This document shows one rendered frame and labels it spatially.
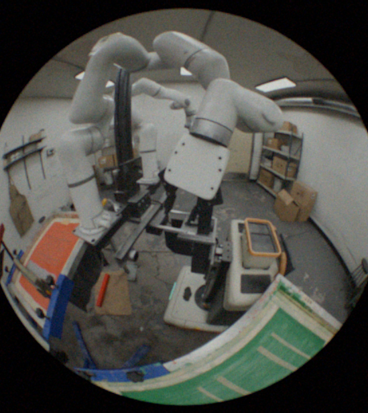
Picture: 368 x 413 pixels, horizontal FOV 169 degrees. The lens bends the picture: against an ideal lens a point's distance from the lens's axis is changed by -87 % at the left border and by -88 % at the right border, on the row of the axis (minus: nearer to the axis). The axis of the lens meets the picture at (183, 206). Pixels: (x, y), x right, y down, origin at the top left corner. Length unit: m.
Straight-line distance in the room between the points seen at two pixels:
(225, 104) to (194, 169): 0.13
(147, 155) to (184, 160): 0.49
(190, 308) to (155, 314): 0.43
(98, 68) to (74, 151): 0.22
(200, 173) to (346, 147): 3.17
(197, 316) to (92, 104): 1.26
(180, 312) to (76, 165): 1.10
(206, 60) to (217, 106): 0.11
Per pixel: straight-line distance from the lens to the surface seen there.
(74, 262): 0.65
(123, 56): 0.36
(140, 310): 1.48
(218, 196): 0.26
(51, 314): 0.58
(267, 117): 0.25
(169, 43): 0.32
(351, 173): 3.14
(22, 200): 2.88
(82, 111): 0.37
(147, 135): 0.70
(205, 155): 0.23
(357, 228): 3.12
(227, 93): 0.25
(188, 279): 1.25
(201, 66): 0.28
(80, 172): 0.39
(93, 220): 0.43
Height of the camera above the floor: 1.39
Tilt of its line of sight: 31 degrees down
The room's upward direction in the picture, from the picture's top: straight up
